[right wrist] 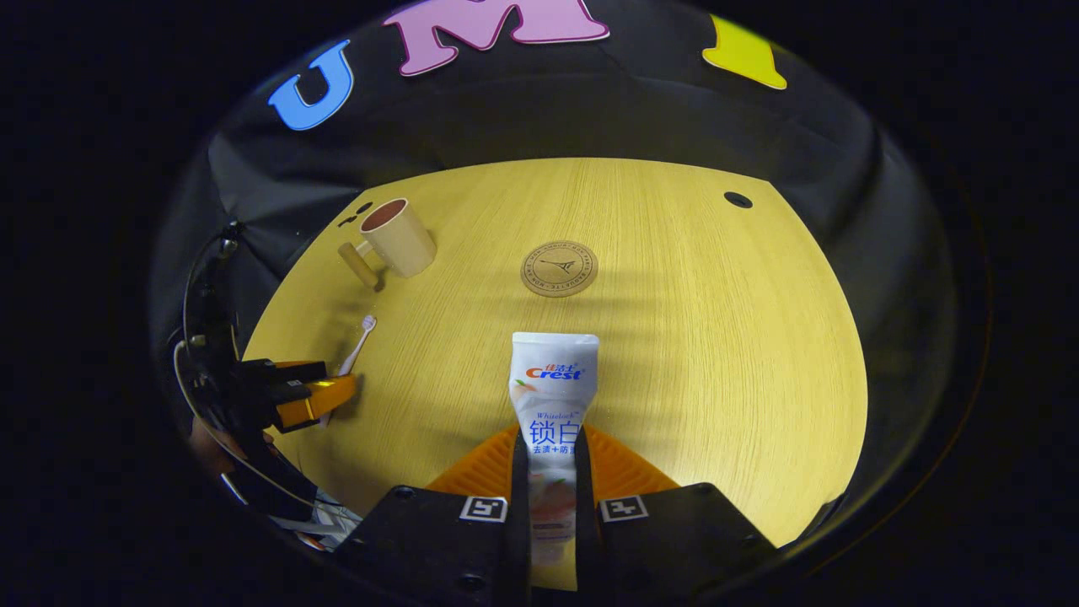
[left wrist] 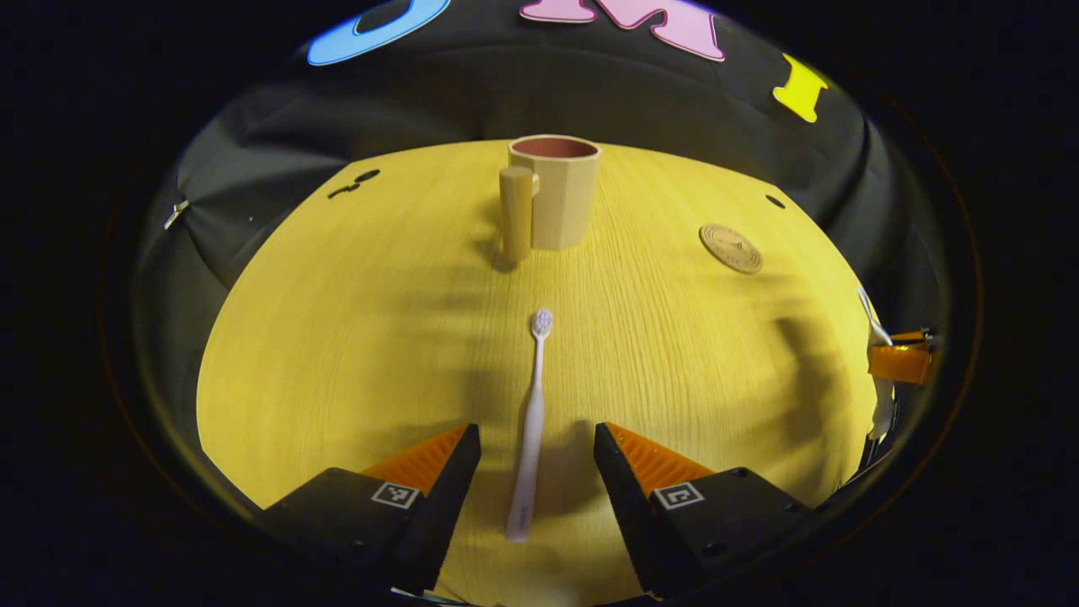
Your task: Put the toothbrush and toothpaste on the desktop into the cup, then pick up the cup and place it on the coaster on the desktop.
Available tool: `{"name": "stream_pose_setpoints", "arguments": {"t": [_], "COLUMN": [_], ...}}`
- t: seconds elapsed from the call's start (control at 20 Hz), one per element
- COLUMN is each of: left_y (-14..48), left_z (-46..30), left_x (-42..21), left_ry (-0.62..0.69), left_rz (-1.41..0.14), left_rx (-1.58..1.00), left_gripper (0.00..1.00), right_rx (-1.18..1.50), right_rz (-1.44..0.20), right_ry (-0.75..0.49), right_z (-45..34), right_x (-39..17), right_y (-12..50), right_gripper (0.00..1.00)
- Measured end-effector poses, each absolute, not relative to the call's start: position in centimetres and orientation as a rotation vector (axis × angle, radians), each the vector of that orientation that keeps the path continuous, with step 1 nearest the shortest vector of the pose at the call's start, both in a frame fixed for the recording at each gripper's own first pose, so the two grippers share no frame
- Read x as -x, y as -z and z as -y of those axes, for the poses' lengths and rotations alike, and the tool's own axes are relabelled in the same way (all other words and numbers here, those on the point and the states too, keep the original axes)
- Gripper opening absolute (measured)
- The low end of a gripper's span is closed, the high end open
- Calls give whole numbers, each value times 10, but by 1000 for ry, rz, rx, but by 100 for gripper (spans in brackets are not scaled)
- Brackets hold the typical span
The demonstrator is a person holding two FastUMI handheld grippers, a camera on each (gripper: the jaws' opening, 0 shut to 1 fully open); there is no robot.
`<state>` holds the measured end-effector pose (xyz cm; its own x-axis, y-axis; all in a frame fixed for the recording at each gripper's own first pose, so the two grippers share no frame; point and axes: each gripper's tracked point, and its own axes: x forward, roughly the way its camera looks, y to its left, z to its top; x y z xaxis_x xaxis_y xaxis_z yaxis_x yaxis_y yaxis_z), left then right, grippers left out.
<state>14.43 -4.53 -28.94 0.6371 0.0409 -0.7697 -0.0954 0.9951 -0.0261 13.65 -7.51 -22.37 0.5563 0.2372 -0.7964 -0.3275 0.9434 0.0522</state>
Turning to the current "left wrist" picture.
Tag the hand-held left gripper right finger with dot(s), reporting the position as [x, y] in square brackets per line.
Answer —
[628, 506]

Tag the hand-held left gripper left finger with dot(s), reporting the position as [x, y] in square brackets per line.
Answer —
[442, 506]

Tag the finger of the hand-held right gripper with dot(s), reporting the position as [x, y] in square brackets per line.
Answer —
[900, 361]

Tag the white toothpaste tube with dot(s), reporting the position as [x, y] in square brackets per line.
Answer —
[873, 324]

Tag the white toothbrush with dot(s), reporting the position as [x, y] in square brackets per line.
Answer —
[531, 430]

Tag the round wooden coaster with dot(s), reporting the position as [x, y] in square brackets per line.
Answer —
[731, 249]

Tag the black backdrop cloth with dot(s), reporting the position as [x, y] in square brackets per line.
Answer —
[674, 110]

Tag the small white cloth clip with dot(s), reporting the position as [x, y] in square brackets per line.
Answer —
[175, 214]

